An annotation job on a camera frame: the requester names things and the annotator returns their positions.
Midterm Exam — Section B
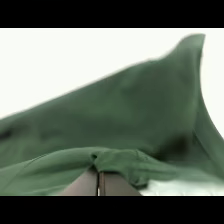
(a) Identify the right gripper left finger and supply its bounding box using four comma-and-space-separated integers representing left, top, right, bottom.
59, 169, 99, 197

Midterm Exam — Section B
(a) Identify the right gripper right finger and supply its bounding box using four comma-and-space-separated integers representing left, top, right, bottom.
98, 171, 142, 197

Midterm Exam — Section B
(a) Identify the dark green T-shirt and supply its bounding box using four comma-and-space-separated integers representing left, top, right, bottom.
0, 33, 224, 197

